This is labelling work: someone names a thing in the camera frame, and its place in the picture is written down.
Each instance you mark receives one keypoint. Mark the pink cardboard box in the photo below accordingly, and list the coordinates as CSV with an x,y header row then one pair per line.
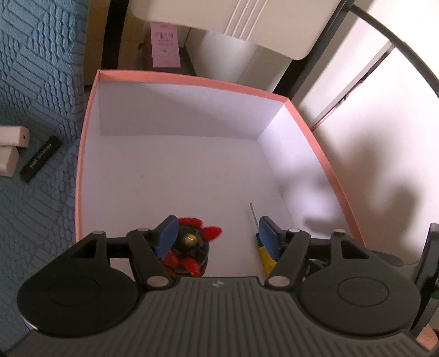
x,y
188,154

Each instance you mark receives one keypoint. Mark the blue textured mat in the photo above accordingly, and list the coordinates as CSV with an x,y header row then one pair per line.
x,y
34,75

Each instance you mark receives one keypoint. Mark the white power adapter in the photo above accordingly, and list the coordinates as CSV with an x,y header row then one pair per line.
x,y
13,136

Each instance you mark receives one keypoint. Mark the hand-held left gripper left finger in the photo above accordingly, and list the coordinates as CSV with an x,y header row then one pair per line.
x,y
168,237

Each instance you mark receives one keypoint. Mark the white chair seat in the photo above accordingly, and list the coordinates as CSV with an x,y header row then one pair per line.
x,y
267,24

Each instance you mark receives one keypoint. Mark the pink carton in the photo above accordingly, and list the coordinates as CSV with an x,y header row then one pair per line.
x,y
165,44

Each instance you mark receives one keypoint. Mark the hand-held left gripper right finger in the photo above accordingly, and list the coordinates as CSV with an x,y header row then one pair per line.
x,y
267,237

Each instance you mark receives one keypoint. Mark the black rectangular stick box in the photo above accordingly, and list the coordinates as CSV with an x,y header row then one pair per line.
x,y
41,158

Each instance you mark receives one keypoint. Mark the white chair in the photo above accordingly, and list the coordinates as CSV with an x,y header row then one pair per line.
x,y
404,44

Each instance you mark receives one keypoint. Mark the yellow screwdriver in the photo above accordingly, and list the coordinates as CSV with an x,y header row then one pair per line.
x,y
265,256

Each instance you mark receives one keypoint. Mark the white rectangular block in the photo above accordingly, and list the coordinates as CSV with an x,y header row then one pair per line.
x,y
7,161

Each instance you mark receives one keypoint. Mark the black and red toy figure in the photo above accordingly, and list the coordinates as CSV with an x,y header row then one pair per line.
x,y
190,240

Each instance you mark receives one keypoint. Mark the brown cardboard box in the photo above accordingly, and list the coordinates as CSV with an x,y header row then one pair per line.
x,y
133,34

